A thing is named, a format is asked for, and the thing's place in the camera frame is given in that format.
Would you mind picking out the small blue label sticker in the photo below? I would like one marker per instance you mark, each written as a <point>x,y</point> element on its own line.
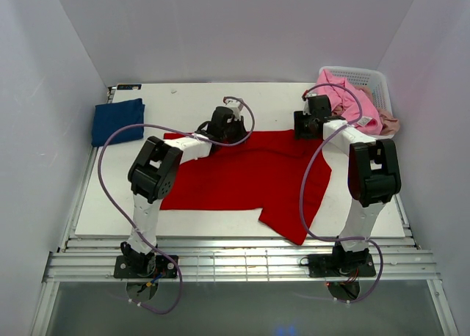
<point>128,87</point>

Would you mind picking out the pink t-shirt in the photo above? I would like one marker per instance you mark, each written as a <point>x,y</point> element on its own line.
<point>344,104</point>

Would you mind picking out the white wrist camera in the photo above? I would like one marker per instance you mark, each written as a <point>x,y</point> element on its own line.
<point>306,108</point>
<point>235,105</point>

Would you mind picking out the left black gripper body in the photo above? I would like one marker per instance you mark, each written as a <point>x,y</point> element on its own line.
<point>231,131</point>

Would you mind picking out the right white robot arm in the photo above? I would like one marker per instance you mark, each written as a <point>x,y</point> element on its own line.
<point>373,178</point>

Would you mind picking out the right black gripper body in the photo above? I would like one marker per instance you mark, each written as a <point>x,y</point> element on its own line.
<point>303,127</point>

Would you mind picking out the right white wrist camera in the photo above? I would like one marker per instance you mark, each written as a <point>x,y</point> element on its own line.
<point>306,108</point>

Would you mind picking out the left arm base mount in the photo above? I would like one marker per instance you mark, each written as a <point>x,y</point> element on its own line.
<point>143,275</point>

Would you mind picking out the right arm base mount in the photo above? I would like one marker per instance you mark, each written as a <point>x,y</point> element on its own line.
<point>342,282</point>

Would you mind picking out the beige garment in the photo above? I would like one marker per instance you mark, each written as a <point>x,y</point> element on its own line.
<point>390,124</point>

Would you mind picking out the folded blue t-shirt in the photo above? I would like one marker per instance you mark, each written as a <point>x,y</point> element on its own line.
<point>110,117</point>

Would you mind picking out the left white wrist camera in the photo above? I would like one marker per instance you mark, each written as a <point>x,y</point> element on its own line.
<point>235,105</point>

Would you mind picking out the red t-shirt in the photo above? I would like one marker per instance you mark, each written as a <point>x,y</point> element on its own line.
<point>272,171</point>

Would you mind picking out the aluminium table frame rail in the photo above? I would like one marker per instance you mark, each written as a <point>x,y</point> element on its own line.
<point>234,260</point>

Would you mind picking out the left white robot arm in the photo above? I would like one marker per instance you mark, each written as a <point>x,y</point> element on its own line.
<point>153,174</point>

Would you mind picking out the white plastic laundry basket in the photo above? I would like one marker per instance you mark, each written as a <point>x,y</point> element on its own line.
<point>372,79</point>

